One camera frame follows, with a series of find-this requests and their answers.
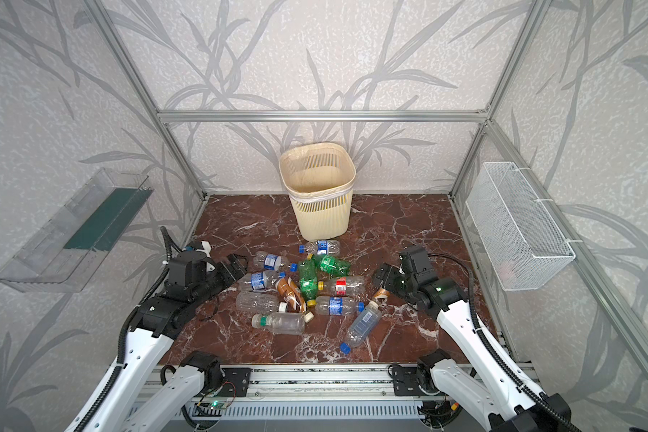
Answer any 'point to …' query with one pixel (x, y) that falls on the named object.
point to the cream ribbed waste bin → (319, 178)
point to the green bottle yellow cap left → (308, 281)
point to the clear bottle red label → (344, 285)
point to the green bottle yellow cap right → (329, 265)
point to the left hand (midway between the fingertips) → (244, 257)
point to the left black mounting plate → (235, 382)
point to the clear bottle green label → (286, 323)
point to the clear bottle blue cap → (364, 325)
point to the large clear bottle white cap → (260, 303)
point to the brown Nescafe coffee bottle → (291, 293)
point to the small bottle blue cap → (319, 247)
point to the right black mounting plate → (410, 381)
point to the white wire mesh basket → (519, 237)
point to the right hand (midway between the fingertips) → (382, 271)
